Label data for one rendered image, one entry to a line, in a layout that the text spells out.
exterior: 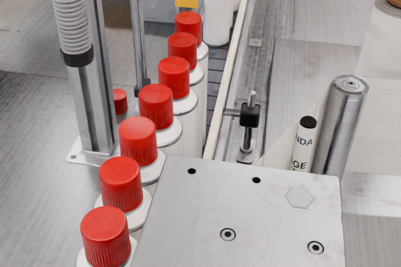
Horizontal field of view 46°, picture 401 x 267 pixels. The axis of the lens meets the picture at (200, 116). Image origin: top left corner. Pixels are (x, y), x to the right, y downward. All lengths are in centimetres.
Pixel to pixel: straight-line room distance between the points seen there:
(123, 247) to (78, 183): 39
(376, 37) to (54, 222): 51
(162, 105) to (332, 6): 85
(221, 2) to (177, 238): 66
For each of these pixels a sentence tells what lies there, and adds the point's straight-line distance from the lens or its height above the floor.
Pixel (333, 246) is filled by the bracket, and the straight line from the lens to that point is 27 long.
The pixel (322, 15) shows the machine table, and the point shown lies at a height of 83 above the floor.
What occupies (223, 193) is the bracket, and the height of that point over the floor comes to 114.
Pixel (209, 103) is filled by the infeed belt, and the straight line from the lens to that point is 78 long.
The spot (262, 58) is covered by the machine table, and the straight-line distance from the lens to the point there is 99.
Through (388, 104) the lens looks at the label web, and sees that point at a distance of 58.
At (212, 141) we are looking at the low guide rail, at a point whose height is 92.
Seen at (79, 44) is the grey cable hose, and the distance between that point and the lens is 51.
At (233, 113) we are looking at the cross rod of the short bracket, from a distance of 72.
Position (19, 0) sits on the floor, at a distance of 328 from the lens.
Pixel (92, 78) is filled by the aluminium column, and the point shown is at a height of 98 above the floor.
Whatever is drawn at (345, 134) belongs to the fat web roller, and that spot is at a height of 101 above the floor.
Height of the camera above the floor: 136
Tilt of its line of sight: 39 degrees down
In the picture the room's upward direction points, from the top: 1 degrees clockwise
